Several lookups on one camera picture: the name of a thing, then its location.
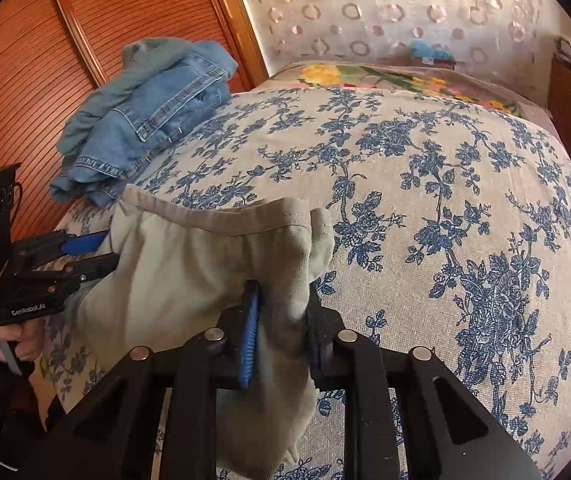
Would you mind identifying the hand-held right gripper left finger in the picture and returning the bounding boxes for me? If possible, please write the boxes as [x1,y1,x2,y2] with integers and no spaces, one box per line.
[30,280,261,480]

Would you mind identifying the blue floral bedsheet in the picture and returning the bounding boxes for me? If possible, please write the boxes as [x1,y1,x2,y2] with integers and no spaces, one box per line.
[40,87,571,480]

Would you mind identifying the colourful floral blanket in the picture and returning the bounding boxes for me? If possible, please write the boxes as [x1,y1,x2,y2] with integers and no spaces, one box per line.
[268,61,553,121]

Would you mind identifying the person's left hand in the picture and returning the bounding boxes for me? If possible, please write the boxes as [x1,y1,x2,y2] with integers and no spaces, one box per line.
[0,317,46,363]

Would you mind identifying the grey-green pants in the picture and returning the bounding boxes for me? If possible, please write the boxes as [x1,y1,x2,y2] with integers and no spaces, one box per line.
[68,185,336,473]

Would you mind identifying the sheer curtain with circles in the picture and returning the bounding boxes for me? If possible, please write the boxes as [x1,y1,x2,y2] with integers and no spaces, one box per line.
[228,0,566,106]

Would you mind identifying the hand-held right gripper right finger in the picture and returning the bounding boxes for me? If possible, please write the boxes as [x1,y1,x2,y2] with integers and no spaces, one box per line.
[305,300,541,480]

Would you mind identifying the cardboard box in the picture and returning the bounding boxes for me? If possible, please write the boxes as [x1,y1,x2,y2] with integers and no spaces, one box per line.
[423,55,459,72]

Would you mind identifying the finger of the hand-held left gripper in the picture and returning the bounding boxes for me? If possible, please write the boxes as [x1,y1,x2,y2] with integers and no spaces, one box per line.
[12,230,110,261]
[25,252,121,283]

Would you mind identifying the wooden slatted wardrobe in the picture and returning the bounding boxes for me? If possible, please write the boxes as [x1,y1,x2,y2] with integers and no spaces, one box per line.
[0,0,268,241]

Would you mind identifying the blue denim jeans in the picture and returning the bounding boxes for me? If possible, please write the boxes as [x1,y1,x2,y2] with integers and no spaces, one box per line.
[50,37,238,208]

